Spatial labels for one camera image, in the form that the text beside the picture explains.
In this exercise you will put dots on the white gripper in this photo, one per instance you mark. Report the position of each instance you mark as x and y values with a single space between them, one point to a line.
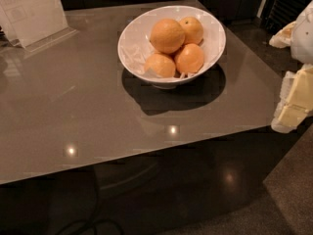
303 39

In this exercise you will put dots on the large top-left orange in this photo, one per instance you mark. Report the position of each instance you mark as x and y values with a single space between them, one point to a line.
167 36

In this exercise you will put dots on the white ceramic bowl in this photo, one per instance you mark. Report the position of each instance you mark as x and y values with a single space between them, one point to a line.
134 47

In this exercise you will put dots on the dark slatted vent panel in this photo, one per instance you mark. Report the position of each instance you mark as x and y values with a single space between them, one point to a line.
278 13

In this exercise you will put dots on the clear acrylic sign holder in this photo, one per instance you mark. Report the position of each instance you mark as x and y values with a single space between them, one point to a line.
34 24

